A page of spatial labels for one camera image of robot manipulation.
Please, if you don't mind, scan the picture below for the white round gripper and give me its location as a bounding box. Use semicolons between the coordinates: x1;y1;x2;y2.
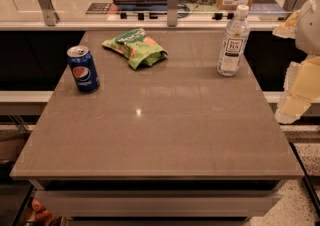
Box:
272;0;320;124

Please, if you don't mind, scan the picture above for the clear plastic water bottle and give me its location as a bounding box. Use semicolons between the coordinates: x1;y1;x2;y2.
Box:
217;5;250;76

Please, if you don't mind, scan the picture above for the green snack bag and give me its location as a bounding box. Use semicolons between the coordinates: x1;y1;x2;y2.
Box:
102;28;167;70

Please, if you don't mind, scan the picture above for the blue Pepsi can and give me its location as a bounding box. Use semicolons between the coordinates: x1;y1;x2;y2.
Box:
67;45;100;93

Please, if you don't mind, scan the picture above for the grey table drawer cabinet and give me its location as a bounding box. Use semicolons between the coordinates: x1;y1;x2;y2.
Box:
35;190;281;220

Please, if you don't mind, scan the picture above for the orange object on floor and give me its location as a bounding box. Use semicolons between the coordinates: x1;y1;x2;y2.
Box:
31;199;53;226

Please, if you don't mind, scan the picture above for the middle metal glass bracket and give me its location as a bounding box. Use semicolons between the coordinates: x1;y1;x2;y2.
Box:
167;0;178;27

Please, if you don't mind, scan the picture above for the left metal glass bracket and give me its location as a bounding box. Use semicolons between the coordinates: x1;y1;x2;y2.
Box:
38;0;60;26

